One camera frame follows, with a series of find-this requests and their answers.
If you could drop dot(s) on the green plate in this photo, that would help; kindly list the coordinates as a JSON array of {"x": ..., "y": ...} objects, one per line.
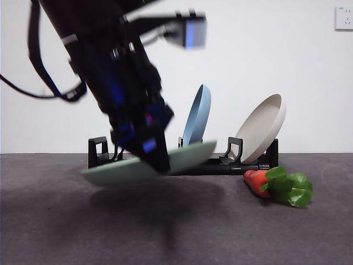
[{"x": 115, "y": 172}]

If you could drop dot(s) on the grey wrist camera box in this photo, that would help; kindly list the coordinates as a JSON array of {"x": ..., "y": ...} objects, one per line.
[{"x": 194, "y": 30}]

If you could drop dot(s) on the black plate rack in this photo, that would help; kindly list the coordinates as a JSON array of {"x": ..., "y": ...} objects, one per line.
[{"x": 220, "y": 168}]

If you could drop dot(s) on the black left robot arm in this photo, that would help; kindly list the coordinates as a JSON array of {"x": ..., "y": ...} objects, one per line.
[{"x": 104, "y": 55}]

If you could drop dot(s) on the white wall socket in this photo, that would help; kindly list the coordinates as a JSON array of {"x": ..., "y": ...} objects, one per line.
[{"x": 344, "y": 18}]

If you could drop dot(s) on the orange carrot with green leaves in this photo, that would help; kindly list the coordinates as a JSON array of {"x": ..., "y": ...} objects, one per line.
[{"x": 256, "y": 180}]

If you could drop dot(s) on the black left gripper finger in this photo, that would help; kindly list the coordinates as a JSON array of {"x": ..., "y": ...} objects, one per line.
[{"x": 155, "y": 154}]

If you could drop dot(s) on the blue plate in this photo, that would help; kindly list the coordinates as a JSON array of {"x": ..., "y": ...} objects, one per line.
[{"x": 197, "y": 118}]

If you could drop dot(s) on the cream white plate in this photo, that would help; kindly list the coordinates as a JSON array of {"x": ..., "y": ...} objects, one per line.
[{"x": 259, "y": 129}]

